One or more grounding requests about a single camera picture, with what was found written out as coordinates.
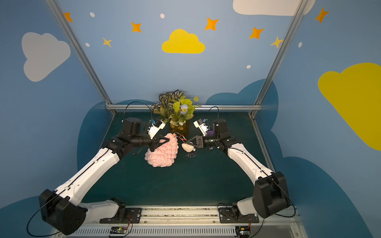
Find small doll keychain decoration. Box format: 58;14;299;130
182;143;197;158

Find red carabiner clip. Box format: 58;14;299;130
178;135;187;143

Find pink puffy bag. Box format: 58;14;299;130
145;133;179;167

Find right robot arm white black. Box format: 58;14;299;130
186;119;291;218

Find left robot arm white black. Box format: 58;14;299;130
39;118;169;235

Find amber glass vase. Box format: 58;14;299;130
170;121;190;137

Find artificial plant bouquet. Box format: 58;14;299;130
150;90;200;125

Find back horizontal aluminium bar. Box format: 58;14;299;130
106;103;262;112

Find left controller board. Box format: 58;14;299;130
109;227;128;236

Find controller board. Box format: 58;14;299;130
109;227;128;236
235;226;251;238

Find right controller board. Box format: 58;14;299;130
235;226;251;238

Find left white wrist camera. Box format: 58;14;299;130
147;120;166;139

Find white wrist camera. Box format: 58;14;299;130
147;120;166;139
193;119;209;137

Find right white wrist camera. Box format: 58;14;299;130
193;119;209;137

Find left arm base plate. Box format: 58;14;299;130
99;207;142;224

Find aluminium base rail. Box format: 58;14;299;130
70;205;308;238

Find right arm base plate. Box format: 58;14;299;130
217;206;260;224

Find left diagonal aluminium post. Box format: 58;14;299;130
46;0;113;106

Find diagonal aluminium post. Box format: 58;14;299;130
250;0;310;119
46;0;113;106

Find right diagonal aluminium post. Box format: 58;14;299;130
250;0;310;119

